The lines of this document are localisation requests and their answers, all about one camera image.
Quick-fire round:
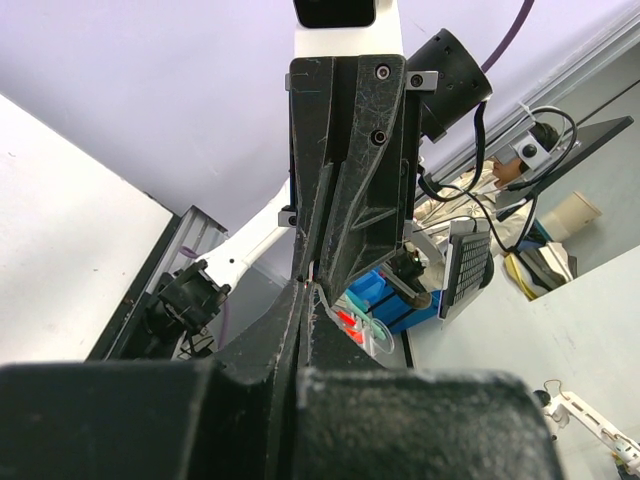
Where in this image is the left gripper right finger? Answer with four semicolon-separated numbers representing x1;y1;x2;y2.
292;287;564;480

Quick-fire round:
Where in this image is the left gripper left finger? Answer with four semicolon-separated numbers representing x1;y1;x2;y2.
1;282;310;479

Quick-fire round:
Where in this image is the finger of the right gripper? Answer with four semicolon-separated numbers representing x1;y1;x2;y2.
290;57;335;280
317;55;406;305

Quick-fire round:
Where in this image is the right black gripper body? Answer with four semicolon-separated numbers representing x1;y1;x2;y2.
277;69;439;241

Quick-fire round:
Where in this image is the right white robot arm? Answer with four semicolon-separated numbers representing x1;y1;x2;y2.
142;30;492;357

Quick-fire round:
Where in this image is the white small robot arm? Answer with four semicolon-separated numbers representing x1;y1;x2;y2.
296;288;639;479

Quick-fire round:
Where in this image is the blue plastic bin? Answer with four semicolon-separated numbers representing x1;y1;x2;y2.
349;269;440;334

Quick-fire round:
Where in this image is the black keyboard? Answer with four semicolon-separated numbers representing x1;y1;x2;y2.
438;219;494;324

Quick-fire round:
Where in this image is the seated person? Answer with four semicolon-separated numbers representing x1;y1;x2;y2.
413;122;561;261

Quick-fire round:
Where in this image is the dark monitor panel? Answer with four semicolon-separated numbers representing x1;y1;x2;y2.
494;115;635;221

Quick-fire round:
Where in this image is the beige cylindrical container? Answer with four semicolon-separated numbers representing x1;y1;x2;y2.
538;191;602;242

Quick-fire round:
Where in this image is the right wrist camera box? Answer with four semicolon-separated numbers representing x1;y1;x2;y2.
293;0;376;29

